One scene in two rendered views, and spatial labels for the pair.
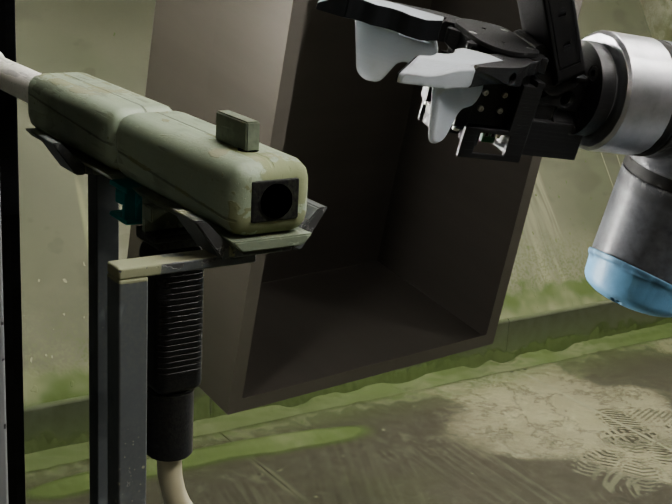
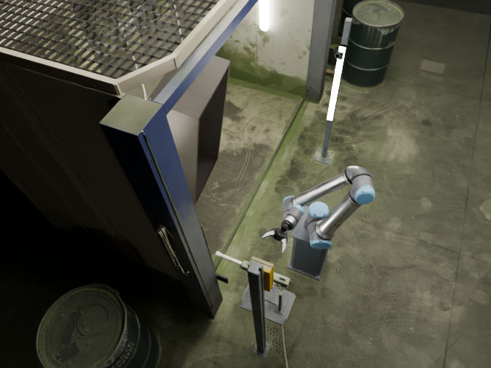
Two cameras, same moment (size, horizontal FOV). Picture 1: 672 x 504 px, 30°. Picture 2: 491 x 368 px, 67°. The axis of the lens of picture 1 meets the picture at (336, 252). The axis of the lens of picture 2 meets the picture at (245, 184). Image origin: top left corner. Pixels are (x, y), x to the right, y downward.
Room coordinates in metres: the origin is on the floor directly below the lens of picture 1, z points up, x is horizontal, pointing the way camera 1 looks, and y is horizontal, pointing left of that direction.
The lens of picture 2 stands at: (0.01, 0.58, 3.26)
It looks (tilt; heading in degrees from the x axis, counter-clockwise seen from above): 54 degrees down; 332
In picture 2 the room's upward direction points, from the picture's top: 5 degrees counter-clockwise
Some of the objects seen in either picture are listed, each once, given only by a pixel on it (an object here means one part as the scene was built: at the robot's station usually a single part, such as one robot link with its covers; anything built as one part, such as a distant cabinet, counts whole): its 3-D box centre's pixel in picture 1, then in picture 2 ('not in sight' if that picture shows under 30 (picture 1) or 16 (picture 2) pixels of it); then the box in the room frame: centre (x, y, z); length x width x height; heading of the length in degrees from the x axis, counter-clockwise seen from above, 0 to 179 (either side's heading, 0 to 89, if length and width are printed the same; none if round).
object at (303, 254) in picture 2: not in sight; (311, 244); (1.02, -0.54, 0.32); 0.31 x 0.31 x 0.64; 33
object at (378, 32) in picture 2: not in sight; (370, 46); (2.73, -2.76, 0.44); 0.59 x 0.58 x 0.89; 138
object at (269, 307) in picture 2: not in sight; (267, 300); (0.70, 0.14, 0.78); 0.31 x 0.23 x 0.01; 33
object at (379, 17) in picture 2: not in sight; (378, 13); (2.73, -2.77, 0.86); 0.54 x 0.54 x 0.01
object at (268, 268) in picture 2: not in sight; (261, 274); (0.65, 0.20, 1.42); 0.12 x 0.06 x 0.26; 33
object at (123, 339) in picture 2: not in sight; (107, 343); (1.17, 1.23, 0.44); 0.59 x 0.58 x 0.89; 104
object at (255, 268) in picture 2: not in sight; (259, 318); (0.62, 0.25, 0.82); 0.06 x 0.06 x 1.64; 33
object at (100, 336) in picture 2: not in sight; (82, 328); (1.17, 1.23, 0.86); 0.54 x 0.54 x 0.01
